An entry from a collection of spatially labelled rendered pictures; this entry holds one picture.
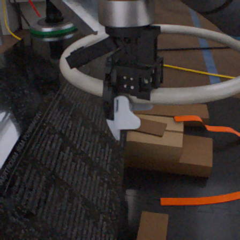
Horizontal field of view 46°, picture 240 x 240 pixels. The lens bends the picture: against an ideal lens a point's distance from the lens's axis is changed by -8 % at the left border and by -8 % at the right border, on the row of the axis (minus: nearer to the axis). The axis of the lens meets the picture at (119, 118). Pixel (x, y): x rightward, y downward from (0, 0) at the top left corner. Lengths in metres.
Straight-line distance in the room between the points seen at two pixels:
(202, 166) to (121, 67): 1.18
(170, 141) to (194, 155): 0.18
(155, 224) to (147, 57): 0.92
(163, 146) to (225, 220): 0.50
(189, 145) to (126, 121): 1.20
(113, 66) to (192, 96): 0.14
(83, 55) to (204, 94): 0.22
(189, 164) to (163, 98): 1.10
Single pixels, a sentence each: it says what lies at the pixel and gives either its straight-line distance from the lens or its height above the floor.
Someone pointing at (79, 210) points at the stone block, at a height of 0.67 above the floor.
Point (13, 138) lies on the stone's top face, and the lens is 0.65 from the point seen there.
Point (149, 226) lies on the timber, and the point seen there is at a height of 0.13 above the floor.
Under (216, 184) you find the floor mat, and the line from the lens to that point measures 1.65.
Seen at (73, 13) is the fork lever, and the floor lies 0.94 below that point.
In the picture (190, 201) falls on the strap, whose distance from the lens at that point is 1.53.
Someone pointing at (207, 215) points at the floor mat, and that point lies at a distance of 1.50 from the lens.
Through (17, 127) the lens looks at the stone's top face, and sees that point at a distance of 0.68.
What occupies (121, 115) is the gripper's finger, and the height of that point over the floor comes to 0.89.
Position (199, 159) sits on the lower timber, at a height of 0.11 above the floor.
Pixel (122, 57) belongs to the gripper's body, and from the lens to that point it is 0.49.
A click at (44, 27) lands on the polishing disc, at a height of 0.83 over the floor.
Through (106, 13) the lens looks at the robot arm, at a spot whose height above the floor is 1.07.
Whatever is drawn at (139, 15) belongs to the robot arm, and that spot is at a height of 1.07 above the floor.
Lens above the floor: 1.20
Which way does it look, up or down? 36 degrees down
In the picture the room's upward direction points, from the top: straight up
